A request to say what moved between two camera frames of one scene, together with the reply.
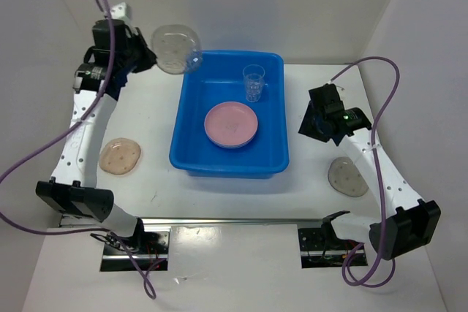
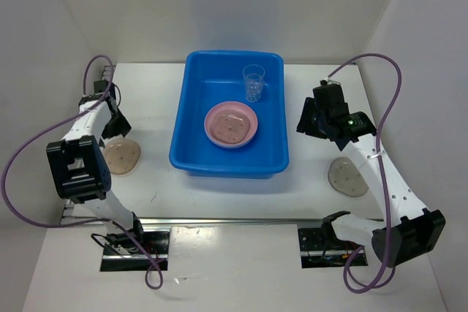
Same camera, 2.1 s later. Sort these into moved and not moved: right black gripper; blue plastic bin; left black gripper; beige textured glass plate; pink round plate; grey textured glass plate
Moved: grey textured glass plate; left black gripper
Not moved: pink round plate; beige textured glass plate; blue plastic bin; right black gripper
